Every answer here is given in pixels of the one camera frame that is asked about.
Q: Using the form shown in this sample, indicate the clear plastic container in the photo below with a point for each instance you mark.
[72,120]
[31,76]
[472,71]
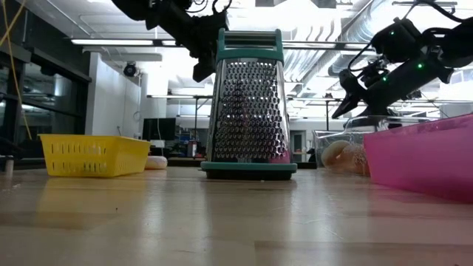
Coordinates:
[325,134]

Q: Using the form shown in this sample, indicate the dark window frame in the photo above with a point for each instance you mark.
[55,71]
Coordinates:
[48,96]

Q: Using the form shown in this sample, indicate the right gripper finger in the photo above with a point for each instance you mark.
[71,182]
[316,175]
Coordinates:
[377,112]
[351,98]

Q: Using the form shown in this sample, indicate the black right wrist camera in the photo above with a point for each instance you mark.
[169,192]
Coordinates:
[373,70]

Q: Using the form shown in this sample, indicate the pink plastic tray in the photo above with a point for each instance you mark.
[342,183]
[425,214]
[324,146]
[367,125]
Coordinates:
[425,162]

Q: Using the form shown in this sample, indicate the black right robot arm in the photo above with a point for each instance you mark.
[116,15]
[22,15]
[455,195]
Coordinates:
[399,40]

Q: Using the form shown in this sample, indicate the yellow plastic basket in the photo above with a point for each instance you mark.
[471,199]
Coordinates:
[92,155]

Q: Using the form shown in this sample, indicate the teal metal box grater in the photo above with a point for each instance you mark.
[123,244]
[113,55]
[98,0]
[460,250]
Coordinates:
[249,122]

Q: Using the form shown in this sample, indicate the silver air duct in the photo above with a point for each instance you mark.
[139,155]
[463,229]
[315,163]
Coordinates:
[332,55]

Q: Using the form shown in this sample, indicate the black ceiling spotlight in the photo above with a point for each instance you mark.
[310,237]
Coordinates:
[130,69]

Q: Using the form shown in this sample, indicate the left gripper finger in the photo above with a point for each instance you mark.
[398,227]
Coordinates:
[205,68]

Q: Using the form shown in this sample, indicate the ceiling strip light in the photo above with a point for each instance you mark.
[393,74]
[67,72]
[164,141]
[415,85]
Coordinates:
[111,42]

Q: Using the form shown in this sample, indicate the chocolate frosted donut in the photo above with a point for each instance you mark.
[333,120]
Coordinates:
[330,153]

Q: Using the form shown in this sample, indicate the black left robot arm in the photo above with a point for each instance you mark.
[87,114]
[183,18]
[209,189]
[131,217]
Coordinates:
[162,14]

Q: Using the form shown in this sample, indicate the black monitor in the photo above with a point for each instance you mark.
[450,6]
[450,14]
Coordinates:
[159,129]

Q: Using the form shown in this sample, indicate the white frosted donut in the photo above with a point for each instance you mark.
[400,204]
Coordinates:
[157,162]

